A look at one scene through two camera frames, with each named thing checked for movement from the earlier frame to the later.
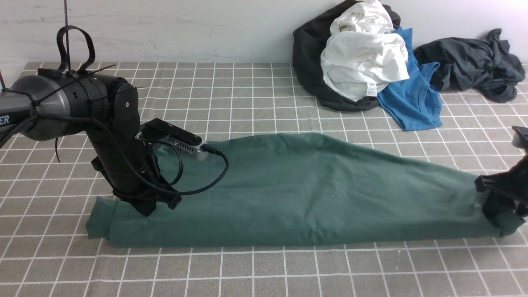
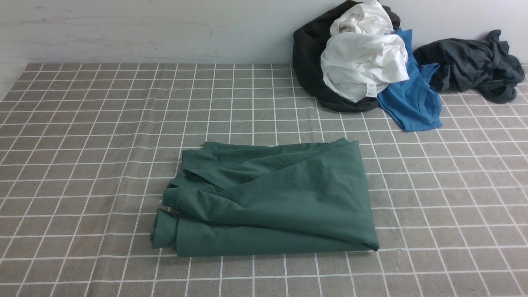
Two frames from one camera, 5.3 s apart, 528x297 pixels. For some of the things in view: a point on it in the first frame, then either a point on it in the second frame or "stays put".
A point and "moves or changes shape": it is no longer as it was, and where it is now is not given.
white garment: [363, 54] stays put
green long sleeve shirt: [290, 189] moves or changes shape
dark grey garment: [485, 65] stays put
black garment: [309, 39] stays put
